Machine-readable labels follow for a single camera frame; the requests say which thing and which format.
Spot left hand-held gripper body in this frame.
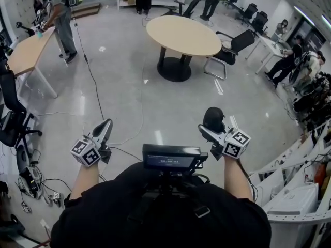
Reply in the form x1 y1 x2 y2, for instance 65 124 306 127
70 132 112 168

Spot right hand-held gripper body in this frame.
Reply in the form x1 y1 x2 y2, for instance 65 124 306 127
210 129 252 161

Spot dark zippered hard case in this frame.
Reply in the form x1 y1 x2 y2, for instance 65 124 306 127
203 106 228 134

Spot person's left forearm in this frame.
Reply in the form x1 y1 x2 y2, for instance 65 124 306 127
69 161 101 200

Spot person's right forearm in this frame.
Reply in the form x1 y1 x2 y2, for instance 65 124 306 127
223 155 256 204

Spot black chest-mounted monitor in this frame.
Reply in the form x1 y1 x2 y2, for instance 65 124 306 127
142 143 209 171

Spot black chest harness rig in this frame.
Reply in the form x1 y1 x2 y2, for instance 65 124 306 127
141 168 210 200

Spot white storage rack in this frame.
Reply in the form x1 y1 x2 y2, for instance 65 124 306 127
249 120 331 248

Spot black mesh cantilever chair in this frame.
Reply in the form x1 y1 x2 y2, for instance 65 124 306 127
203 29 257 81

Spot pile of black equipment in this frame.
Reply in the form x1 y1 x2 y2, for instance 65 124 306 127
293 72 331 129

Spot white desk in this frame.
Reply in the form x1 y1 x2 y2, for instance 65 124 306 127
245 34 288 75

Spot person's black shirt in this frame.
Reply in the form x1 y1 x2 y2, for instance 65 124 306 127
50 161 272 248

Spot rectangular wooden desk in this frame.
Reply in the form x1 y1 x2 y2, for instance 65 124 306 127
6 26 68 99

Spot round beige table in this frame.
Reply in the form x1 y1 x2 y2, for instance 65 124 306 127
146 15 222 83

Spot wooden platform step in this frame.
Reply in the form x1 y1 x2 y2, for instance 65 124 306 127
69 2 102 19

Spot grey charging dock with cables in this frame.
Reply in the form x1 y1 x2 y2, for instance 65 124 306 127
15 143 43 200

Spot black floor cable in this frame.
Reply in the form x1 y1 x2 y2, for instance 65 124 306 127
73 17 106 120

